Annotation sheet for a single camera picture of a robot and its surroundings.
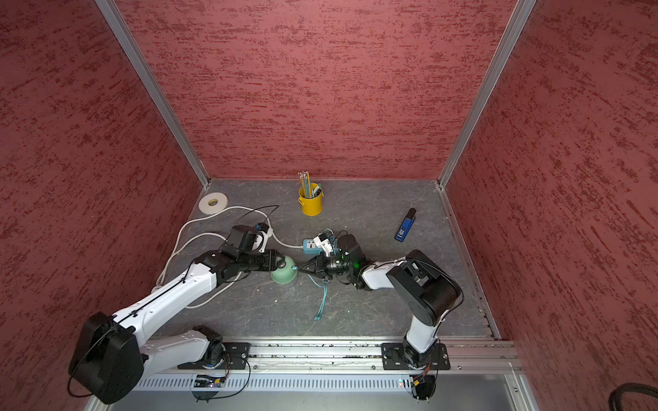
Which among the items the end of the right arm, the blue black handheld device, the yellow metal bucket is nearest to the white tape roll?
the yellow metal bucket

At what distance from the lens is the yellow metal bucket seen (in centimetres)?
104

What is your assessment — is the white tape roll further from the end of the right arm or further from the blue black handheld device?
the blue black handheld device

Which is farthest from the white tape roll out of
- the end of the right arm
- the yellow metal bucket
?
the end of the right arm

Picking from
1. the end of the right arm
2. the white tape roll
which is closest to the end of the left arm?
the end of the right arm

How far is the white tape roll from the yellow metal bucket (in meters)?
0.36

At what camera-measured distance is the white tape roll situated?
3.68ft

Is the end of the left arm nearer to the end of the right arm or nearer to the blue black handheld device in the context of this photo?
the end of the right arm

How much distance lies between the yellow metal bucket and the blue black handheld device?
0.35m

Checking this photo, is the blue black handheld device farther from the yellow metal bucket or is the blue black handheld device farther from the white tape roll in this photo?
the white tape roll

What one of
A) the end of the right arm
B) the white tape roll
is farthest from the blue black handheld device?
the white tape roll

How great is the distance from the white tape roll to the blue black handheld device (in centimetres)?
78

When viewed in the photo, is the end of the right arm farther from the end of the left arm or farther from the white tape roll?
the white tape roll

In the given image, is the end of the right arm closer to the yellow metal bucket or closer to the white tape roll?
the yellow metal bucket

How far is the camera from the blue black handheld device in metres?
1.02
